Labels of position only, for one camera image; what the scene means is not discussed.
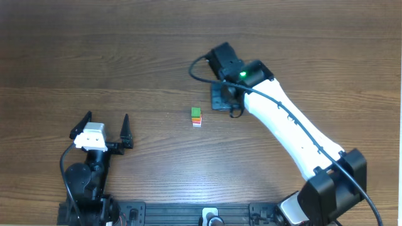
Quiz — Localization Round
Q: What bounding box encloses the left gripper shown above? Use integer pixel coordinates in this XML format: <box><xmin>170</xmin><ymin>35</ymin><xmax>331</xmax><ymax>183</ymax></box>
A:
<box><xmin>69</xmin><ymin>110</ymin><xmax>134</xmax><ymax>156</ymax></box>

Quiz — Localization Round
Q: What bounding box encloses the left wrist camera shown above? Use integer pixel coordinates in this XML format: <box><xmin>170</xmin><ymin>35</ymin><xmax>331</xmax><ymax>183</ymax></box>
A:
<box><xmin>73</xmin><ymin>122</ymin><xmax>109</xmax><ymax>153</ymax></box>

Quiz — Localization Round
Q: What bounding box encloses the mounting rail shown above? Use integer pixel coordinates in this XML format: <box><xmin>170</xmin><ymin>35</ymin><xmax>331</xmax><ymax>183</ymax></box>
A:
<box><xmin>57</xmin><ymin>200</ymin><xmax>283</xmax><ymax>226</ymax></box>

